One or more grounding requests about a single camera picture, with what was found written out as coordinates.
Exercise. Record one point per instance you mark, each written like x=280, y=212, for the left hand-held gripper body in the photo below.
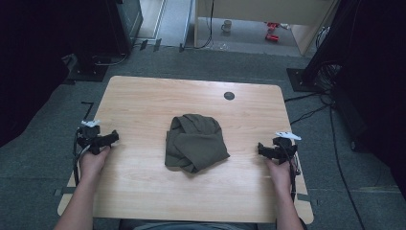
x=91, y=137

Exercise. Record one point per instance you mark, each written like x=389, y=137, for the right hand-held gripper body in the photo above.
x=284, y=148

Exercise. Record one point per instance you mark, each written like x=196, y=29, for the olive green shorts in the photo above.
x=194, y=143

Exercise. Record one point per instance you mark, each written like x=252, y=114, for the person's right hand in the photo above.
x=279, y=174

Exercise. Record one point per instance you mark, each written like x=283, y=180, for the person's left hand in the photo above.
x=92, y=163

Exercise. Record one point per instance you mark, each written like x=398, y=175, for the black angled tape mark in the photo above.
x=89, y=108

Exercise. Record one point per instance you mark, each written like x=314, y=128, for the grey tape strip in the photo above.
x=65, y=191
x=303, y=197

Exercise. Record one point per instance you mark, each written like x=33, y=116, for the dark round table grommet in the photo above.
x=229, y=96

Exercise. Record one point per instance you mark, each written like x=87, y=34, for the black stand base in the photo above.
x=89, y=72

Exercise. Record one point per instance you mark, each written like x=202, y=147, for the large red tool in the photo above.
x=272, y=37

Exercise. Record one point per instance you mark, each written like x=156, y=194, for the black cabinet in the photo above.
x=126, y=25

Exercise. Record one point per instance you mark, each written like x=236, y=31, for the small red tool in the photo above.
x=273, y=25

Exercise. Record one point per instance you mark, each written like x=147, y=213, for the grey mug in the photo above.
x=227, y=26

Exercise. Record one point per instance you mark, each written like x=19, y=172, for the light wooden desk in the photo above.
x=255, y=9

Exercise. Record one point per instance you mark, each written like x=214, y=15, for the black metal frame stand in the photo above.
x=332, y=38

